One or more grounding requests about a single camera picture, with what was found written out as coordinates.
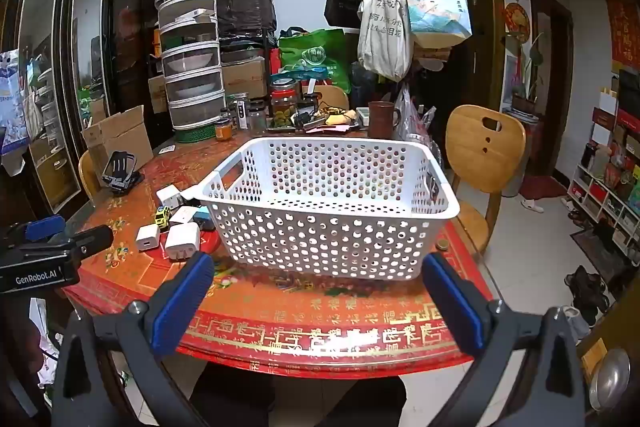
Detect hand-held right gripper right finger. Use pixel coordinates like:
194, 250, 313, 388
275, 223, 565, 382
421, 252, 588, 427

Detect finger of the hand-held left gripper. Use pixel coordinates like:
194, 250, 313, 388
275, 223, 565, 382
60, 225, 115, 265
22, 215, 67, 242

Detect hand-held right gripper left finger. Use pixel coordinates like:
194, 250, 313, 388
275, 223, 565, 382
50, 251, 216, 427

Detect large white charger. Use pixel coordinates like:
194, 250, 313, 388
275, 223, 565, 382
164, 222, 202, 263

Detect white labelled charger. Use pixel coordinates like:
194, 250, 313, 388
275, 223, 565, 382
156, 185, 183, 210

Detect white perforated plastic basket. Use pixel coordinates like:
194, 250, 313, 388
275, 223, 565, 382
181, 137, 461, 282

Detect white red-printed plastic bag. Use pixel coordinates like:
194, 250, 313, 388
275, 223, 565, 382
29, 297, 66, 360

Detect small white cube charger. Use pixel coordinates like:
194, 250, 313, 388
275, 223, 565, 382
136, 223, 161, 253

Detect black phone stand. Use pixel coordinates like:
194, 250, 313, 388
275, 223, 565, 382
101, 150, 144, 196

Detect small blue object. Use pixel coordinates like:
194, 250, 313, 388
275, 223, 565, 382
192, 207, 217, 231

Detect flat white charger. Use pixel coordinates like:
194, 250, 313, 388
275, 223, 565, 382
170, 206, 201, 226

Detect open cardboard box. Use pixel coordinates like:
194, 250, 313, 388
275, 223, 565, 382
81, 105, 155, 175

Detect white shoes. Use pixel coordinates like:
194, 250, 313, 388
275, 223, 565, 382
560, 304, 594, 341

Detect dark shoes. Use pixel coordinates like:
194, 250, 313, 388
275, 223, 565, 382
565, 264, 612, 314

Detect green plastic basket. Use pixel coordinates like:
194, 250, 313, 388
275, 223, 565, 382
172, 125, 221, 144

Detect red floor mat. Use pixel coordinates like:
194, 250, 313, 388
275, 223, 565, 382
517, 177, 569, 200

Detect wooden chair with cut-out back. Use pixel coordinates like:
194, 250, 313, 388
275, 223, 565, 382
444, 105, 527, 255

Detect dark doormat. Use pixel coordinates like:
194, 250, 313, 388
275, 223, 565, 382
570, 227, 632, 269

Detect dark wooden side cabinet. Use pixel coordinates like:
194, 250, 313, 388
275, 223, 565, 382
577, 302, 640, 427

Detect metal pot lid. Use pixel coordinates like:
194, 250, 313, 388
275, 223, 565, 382
589, 348, 632, 412

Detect dark glass-door cabinet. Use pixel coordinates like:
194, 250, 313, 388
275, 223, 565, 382
0, 0, 174, 219

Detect clear printed plastic bag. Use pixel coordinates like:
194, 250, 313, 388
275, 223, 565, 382
395, 87, 441, 148

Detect white cubby shelf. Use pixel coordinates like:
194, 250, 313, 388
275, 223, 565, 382
567, 107, 640, 258

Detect black-label glass jar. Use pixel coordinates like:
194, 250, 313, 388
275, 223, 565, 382
227, 93, 251, 130

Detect brown mug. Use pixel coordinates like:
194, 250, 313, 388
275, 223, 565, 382
368, 101, 402, 140

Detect white stacked drawer unit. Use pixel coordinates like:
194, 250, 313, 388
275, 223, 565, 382
157, 0, 227, 130

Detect yellow packet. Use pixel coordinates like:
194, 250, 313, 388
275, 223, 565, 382
325, 109, 359, 128

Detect brown cardboard box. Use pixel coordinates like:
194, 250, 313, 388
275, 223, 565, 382
222, 57, 269, 100

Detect cluttered metal tray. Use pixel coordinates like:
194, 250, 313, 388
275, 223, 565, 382
267, 106, 369, 136

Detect red-lid jar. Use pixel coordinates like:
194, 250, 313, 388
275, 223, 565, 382
270, 77, 303, 128

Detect potted plant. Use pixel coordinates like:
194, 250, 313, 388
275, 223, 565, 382
510, 32, 547, 116

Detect dark wooden door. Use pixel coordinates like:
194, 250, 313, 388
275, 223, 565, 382
425, 0, 506, 142

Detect black covered appliance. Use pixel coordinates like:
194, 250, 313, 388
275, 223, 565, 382
207, 0, 278, 40

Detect green shopping bag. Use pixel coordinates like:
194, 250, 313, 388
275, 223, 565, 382
277, 27, 354, 96

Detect beige canvas tote bag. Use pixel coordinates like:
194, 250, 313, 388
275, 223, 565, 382
357, 0, 414, 82

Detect printed paper bag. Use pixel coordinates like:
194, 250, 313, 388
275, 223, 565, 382
402, 0, 474, 50

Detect round red wall ornament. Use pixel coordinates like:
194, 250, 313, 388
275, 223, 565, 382
504, 2, 531, 40

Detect red wall poster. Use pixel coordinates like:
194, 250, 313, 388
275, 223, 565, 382
605, 0, 640, 70

